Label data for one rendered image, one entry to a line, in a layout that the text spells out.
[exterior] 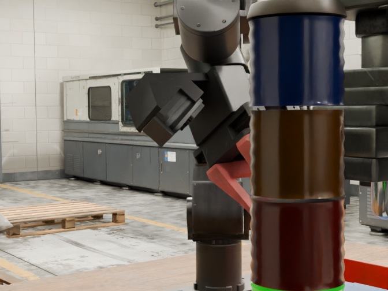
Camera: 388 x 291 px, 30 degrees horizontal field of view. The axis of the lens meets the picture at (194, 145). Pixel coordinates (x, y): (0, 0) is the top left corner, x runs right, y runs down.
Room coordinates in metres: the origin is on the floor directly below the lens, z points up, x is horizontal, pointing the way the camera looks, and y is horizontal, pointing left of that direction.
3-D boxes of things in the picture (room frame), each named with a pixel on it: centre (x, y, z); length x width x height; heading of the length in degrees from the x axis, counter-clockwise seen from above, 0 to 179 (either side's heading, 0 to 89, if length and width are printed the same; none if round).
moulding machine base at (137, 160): (9.92, 0.22, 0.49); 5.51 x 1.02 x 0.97; 34
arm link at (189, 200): (0.97, -0.03, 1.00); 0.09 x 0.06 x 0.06; 87
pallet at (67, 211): (7.21, 1.47, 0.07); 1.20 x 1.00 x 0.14; 126
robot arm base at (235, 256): (0.97, -0.03, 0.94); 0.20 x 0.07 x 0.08; 127
